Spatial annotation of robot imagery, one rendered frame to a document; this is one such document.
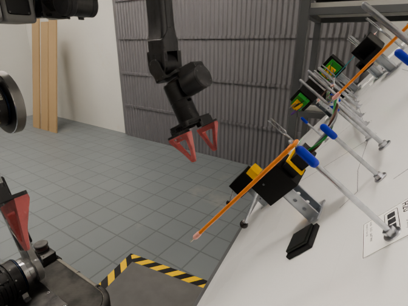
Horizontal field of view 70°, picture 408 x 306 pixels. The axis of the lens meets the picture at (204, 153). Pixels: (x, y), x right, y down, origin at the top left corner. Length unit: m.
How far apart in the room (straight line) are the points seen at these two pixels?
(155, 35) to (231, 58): 2.52
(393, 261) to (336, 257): 0.07
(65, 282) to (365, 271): 1.51
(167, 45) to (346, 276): 0.63
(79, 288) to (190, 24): 2.82
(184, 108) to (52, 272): 1.24
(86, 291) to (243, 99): 2.37
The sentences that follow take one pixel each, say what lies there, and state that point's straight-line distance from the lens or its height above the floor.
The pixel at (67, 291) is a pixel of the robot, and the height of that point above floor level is 0.24.
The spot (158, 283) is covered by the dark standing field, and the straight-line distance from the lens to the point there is 1.89.
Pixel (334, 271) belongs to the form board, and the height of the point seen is 1.13.
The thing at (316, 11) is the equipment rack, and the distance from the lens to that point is 1.31.
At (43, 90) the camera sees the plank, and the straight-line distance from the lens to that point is 5.31.
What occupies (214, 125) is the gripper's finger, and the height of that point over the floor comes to 1.11.
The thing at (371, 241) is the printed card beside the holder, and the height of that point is 1.16.
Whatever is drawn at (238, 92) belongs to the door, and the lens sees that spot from 3.25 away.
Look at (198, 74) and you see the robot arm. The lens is 0.70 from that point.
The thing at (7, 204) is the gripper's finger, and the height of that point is 1.10.
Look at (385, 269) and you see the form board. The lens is 0.25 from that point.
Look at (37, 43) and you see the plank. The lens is 5.44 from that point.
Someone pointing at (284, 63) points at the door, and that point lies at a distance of 3.02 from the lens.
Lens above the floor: 1.32
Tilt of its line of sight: 21 degrees down
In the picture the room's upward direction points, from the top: straight up
